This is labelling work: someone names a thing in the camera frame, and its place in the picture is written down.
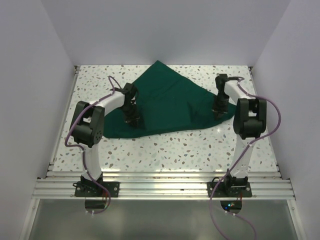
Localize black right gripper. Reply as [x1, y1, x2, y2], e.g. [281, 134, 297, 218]
[212, 92, 230, 121]

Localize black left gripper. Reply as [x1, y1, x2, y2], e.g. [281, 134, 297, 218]
[120, 102, 140, 128]

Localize green surgical cloth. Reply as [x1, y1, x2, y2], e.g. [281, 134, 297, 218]
[103, 61, 236, 139]

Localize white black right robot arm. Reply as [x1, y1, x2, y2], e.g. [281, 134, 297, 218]
[207, 74, 267, 198]

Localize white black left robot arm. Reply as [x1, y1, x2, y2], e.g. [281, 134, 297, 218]
[64, 83, 140, 198]

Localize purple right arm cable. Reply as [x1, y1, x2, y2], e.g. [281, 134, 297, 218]
[208, 76, 283, 240]

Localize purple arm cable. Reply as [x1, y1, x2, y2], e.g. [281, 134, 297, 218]
[64, 76, 123, 215]
[208, 76, 283, 240]

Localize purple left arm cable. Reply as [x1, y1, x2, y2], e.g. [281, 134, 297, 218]
[64, 76, 123, 215]

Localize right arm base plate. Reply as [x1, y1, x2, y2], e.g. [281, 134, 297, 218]
[212, 182, 253, 198]

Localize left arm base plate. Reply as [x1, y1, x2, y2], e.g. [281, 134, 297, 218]
[72, 181, 120, 198]

